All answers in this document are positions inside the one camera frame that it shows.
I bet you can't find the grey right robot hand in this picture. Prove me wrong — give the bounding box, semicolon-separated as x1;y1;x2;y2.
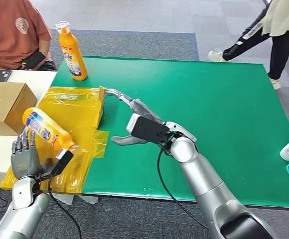
106;88;165;146

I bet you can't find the black handheld device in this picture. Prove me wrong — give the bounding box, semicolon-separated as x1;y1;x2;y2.
18;51;46;71

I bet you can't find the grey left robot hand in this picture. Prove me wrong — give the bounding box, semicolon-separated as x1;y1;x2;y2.
11;128;53;180

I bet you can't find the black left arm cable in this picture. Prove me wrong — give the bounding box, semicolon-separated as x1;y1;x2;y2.
47;176;82;239

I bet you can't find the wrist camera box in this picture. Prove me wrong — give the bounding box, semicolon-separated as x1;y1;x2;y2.
126;113;171;146
39;148;74;182

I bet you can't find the seated person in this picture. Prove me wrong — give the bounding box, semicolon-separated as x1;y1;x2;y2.
0;0;58;72

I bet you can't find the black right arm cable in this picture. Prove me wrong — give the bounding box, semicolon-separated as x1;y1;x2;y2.
157;148;210;232

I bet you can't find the orange detergent bottle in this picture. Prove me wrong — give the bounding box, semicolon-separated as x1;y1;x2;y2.
55;20;88;82
21;107;81;156

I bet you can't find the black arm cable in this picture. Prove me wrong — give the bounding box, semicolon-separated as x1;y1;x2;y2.
157;148;210;232
47;176;82;239

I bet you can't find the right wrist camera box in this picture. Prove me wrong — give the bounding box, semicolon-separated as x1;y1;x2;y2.
126;113;171;146

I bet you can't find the brown cardboard box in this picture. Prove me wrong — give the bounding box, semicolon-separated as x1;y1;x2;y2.
0;81;38;136

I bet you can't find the green table mat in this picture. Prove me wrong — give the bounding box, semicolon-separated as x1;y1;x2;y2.
52;56;289;211

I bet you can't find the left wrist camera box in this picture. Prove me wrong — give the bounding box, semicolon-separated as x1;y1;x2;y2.
39;148;74;182

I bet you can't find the walking person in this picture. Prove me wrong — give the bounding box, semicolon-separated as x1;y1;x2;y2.
208;0;289;91

